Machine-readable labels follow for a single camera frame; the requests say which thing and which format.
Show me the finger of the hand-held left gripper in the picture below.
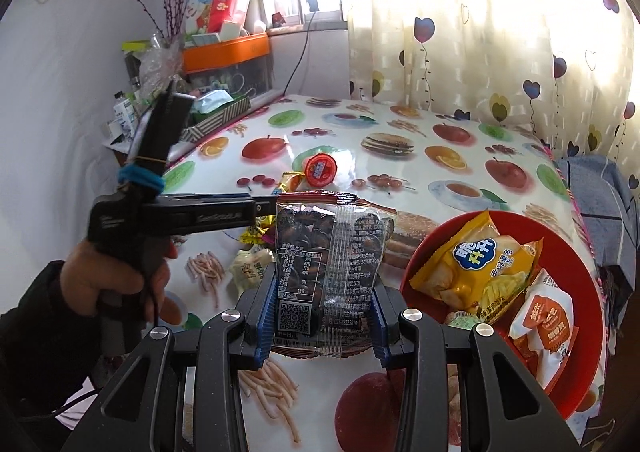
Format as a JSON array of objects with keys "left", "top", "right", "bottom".
[{"left": 251, "top": 197, "right": 279, "bottom": 221}]

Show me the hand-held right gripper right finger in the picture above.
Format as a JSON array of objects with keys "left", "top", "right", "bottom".
[{"left": 372, "top": 279, "right": 583, "bottom": 452}]

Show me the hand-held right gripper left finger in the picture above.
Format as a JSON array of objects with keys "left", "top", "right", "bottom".
[{"left": 60, "top": 277, "right": 278, "bottom": 452}]

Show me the green label puff bag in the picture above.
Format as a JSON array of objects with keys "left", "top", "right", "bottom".
[{"left": 229, "top": 246, "right": 275, "bottom": 292}]

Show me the red lid jelly cup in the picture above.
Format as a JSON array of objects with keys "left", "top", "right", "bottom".
[{"left": 291, "top": 152, "right": 338, "bottom": 189}]

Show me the clear dark chestnut packet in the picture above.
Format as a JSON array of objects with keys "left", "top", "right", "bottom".
[{"left": 274, "top": 191, "right": 398, "bottom": 359}]

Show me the yellow chip bag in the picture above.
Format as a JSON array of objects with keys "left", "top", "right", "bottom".
[{"left": 410, "top": 209, "right": 543, "bottom": 325}]

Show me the orange and white snack packet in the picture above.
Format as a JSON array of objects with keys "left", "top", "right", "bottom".
[{"left": 509, "top": 268, "right": 576, "bottom": 395}]

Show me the red round plastic basket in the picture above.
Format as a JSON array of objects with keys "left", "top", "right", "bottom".
[{"left": 400, "top": 211, "right": 607, "bottom": 422}]

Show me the person's left hand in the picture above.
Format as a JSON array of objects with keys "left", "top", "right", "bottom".
[{"left": 60, "top": 238, "right": 171, "bottom": 321}]

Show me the striped cardboard tray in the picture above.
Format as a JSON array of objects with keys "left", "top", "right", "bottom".
[{"left": 177, "top": 92, "right": 252, "bottom": 143}]

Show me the fruit printed tablecloth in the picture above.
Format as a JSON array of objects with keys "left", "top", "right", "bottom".
[{"left": 160, "top": 93, "right": 608, "bottom": 452}]

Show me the pale tissue pack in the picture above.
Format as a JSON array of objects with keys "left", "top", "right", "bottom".
[{"left": 192, "top": 89, "right": 235, "bottom": 114}]

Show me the white labelled bottle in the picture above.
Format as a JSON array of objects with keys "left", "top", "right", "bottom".
[{"left": 111, "top": 91, "right": 141, "bottom": 138}]

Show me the clear cellophane wrap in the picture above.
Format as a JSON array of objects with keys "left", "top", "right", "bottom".
[{"left": 135, "top": 35, "right": 186, "bottom": 100}]

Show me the orange lid storage box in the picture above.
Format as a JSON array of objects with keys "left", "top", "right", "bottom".
[{"left": 181, "top": 32, "right": 275, "bottom": 100}]

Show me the heart printed curtain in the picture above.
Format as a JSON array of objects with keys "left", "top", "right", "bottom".
[{"left": 345, "top": 0, "right": 640, "bottom": 168}]

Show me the black charger cable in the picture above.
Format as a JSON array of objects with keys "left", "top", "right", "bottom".
[{"left": 282, "top": 10, "right": 316, "bottom": 98}]

